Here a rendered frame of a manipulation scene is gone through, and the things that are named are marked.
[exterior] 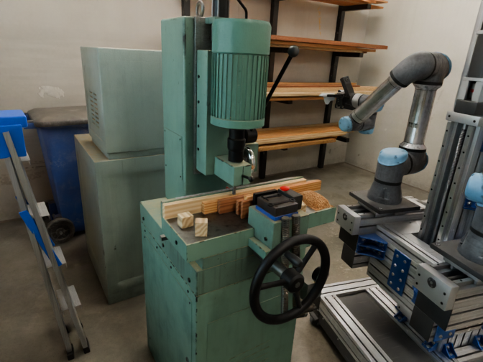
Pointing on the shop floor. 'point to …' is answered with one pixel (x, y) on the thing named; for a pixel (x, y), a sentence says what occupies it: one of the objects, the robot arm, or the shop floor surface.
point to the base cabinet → (209, 317)
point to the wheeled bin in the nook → (61, 166)
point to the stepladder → (10, 123)
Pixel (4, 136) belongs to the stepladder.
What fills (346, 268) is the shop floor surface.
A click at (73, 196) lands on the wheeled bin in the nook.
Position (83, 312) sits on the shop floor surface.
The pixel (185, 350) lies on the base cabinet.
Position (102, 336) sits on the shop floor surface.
